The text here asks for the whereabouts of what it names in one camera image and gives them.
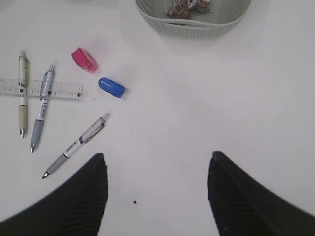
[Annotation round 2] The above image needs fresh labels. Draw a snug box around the green woven plastic basket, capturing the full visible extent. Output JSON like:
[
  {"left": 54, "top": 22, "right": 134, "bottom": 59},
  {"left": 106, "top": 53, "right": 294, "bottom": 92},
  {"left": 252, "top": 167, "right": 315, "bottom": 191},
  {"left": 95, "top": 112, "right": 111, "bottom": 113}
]
[{"left": 134, "top": 0, "right": 251, "bottom": 39}]

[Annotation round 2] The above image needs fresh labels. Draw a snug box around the blue barrel pen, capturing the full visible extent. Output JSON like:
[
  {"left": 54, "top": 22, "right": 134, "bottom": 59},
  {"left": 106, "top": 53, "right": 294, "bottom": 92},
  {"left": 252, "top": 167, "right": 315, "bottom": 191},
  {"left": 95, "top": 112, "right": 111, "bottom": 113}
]
[{"left": 30, "top": 64, "right": 55, "bottom": 153}]

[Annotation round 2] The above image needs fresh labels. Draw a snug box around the blue pencil sharpener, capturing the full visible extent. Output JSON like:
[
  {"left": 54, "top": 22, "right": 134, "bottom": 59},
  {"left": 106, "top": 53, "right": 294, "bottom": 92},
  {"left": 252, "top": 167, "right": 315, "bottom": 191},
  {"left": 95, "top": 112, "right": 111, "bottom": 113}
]
[{"left": 98, "top": 77, "right": 126, "bottom": 98}]

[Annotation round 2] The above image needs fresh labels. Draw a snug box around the transparent plastic ruler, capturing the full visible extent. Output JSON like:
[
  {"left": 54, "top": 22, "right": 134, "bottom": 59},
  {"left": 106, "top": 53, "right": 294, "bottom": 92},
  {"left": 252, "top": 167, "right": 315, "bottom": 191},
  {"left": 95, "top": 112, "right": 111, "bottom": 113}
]
[{"left": 0, "top": 78, "right": 83, "bottom": 100}]

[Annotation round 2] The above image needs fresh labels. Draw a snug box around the pink pencil sharpener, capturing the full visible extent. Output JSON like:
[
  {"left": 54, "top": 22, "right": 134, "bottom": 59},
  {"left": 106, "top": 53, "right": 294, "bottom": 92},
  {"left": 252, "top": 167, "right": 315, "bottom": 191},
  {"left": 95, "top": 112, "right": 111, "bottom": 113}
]
[{"left": 71, "top": 47, "right": 97, "bottom": 73}]

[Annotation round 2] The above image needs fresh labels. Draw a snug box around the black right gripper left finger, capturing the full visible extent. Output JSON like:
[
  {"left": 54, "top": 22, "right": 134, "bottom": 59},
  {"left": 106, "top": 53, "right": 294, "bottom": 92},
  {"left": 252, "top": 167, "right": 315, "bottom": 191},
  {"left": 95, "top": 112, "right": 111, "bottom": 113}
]
[{"left": 0, "top": 153, "right": 108, "bottom": 236}]

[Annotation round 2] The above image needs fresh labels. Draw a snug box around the white paper piece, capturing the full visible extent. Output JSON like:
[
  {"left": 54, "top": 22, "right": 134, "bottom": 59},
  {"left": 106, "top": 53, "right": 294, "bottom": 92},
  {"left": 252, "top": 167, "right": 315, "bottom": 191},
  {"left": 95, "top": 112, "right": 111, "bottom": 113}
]
[{"left": 165, "top": 0, "right": 211, "bottom": 19}]

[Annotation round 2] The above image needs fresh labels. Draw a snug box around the grey grip white pen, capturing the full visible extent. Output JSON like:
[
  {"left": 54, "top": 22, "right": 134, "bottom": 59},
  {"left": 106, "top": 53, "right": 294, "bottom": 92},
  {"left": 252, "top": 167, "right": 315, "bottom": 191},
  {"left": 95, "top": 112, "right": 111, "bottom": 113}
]
[{"left": 42, "top": 113, "right": 111, "bottom": 179}]

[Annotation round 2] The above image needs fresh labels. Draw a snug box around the green barrel pen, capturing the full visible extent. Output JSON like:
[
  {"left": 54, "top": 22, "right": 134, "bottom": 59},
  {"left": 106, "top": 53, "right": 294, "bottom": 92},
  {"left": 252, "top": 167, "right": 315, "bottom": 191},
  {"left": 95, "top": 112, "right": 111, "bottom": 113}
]
[{"left": 18, "top": 50, "right": 30, "bottom": 139}]

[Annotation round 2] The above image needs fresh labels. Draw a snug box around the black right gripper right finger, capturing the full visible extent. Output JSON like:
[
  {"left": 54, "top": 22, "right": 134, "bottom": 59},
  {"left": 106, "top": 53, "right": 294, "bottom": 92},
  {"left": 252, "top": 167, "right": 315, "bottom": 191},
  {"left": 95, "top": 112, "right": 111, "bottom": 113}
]
[{"left": 207, "top": 151, "right": 315, "bottom": 236}]

